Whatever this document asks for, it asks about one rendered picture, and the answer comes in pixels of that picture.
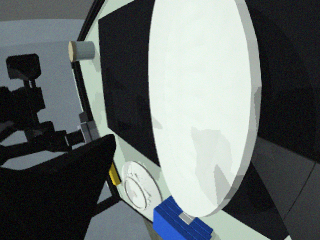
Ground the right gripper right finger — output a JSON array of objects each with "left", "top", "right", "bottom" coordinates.
[{"left": 251, "top": 133, "right": 320, "bottom": 240}]

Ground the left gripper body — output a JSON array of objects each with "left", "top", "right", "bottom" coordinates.
[{"left": 6, "top": 54, "right": 56, "bottom": 148}]

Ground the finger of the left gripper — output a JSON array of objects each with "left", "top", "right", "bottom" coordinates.
[
  {"left": 25, "top": 122, "right": 55, "bottom": 143},
  {"left": 8, "top": 60, "right": 41, "bottom": 81}
]

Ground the black rectangular mat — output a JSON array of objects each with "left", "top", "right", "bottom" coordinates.
[{"left": 98, "top": 0, "right": 320, "bottom": 240}]

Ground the yellow rectangular block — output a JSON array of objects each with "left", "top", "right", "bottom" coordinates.
[{"left": 109, "top": 160, "right": 122, "bottom": 186}]

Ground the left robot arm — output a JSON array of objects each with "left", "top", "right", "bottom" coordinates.
[{"left": 0, "top": 86, "right": 85, "bottom": 166}]

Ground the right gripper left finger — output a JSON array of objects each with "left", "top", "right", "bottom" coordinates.
[{"left": 0, "top": 134, "right": 116, "bottom": 240}]

